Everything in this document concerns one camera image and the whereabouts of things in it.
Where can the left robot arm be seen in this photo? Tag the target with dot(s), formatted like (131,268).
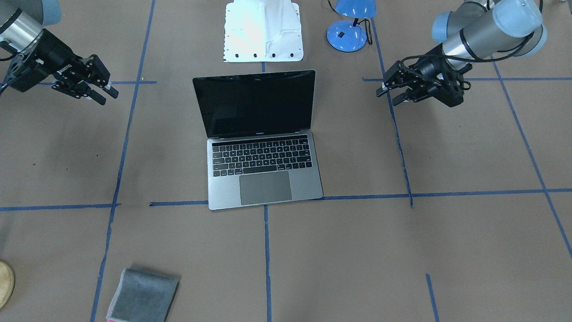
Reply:
(468,35)

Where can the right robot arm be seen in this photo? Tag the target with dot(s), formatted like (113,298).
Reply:
(22,21)

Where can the grey laptop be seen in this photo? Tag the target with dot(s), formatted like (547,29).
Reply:
(260,147)

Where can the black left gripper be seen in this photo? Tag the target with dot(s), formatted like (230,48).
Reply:
(429,68)

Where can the wooden mug tree stand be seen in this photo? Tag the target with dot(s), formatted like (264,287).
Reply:
(7,283)

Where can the folded grey cloth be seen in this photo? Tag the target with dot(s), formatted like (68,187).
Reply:
(142,296)

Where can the blue desk lamp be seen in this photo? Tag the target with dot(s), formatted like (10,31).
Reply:
(351,36)

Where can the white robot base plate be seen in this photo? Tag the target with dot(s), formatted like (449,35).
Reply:
(262,31)

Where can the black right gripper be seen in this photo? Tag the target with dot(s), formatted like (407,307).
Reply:
(54,57)

